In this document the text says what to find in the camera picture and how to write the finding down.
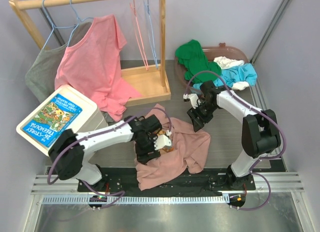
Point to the wooden clothes rack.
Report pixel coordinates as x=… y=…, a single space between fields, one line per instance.
x=152 y=83

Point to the light blue t shirt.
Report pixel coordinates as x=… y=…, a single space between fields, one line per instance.
x=199 y=79

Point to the blue treehouse book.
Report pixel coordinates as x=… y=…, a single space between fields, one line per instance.
x=51 y=120

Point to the white cloth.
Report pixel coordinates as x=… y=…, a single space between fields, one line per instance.
x=231 y=66

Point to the bright pink t shirt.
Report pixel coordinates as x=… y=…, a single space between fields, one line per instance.
x=92 y=66

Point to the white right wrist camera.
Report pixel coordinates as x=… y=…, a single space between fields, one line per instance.
x=193 y=99

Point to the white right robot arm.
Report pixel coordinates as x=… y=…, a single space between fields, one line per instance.
x=260 y=135

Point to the blue hanger with grey shirt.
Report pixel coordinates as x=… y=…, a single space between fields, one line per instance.
x=55 y=30

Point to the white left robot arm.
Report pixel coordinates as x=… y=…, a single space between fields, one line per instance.
x=71 y=152

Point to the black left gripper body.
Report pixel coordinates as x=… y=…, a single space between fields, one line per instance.
x=145 y=146

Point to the grey t shirt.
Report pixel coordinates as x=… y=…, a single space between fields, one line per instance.
x=40 y=78

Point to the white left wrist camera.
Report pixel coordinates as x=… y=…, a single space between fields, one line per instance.
x=164 y=141

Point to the green t shirt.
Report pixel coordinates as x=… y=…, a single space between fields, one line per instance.
x=193 y=58

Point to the dusty pink mario t shirt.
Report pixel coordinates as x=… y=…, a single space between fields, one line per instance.
x=189 y=151

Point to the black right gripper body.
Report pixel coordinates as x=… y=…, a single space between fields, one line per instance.
x=204 y=111

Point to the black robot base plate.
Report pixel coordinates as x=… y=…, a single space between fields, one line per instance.
x=208 y=182

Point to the white slotted cable duct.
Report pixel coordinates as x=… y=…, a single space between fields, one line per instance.
x=128 y=200

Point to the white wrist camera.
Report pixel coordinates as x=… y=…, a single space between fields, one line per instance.
x=164 y=141
x=193 y=99

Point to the blue empty wire hanger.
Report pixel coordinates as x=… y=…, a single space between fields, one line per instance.
x=150 y=31

